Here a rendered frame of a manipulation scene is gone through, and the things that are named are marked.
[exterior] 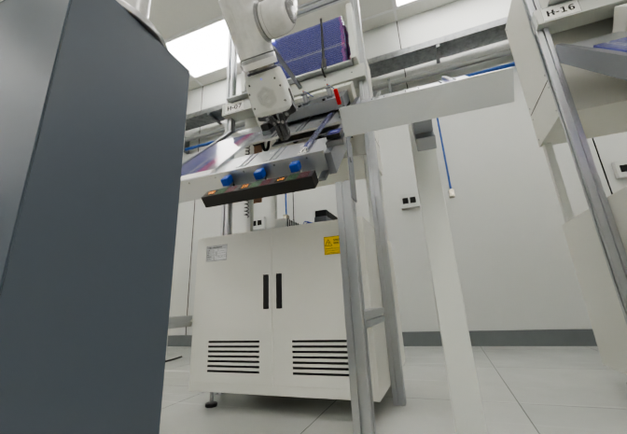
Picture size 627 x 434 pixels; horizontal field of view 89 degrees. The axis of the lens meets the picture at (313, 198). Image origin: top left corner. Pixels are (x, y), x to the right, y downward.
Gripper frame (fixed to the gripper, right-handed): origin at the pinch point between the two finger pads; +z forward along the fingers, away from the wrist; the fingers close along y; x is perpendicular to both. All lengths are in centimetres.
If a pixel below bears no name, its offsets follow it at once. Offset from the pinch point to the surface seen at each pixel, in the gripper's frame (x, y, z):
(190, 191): 2.3, -38.1, 11.9
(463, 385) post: -30, 33, 56
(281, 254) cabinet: 11, -21, 46
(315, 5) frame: 119, -8, -36
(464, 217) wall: 156, 55, 133
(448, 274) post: -13, 34, 40
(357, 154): 68, 4, 34
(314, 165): 2.3, 4.5, 11.7
